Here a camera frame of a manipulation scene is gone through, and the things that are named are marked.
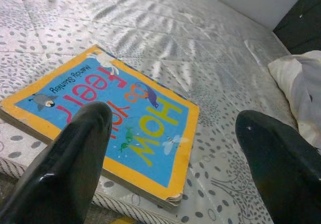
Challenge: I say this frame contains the grey quilted dotted mattress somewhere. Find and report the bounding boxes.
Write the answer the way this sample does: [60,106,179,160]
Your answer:
[0,0,321,224]

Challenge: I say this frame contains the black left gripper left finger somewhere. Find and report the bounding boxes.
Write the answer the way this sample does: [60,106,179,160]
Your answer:
[0,101,113,224]

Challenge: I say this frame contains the black tufted headboard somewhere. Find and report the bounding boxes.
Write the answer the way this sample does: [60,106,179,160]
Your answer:
[272,0,321,56]

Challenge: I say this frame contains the white pillow with tree print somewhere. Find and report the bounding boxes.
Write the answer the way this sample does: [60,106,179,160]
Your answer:
[267,50,321,149]

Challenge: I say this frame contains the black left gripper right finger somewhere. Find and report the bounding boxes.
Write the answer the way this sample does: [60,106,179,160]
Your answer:
[235,109,321,224]

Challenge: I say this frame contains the blue yellow children's book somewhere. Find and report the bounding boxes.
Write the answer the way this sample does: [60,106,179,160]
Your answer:
[0,44,201,211]

